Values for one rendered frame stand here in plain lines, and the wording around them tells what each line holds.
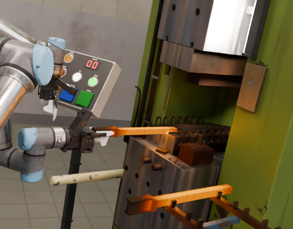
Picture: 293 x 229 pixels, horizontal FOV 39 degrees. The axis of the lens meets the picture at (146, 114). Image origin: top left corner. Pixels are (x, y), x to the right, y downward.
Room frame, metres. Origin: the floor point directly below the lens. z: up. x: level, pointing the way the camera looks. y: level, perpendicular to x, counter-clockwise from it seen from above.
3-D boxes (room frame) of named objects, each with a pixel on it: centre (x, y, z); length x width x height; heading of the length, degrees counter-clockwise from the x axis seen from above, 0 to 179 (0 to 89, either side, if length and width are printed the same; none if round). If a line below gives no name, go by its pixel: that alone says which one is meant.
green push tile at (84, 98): (1.96, 0.31, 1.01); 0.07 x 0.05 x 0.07; 64
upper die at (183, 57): (1.87, -0.24, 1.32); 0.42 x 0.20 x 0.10; 129
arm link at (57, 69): (1.81, 0.44, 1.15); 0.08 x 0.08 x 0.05
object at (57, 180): (1.95, 0.21, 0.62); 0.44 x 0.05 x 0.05; 129
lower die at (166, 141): (1.87, -0.24, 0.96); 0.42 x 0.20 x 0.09; 129
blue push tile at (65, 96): (2.01, 0.40, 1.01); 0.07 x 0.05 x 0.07; 64
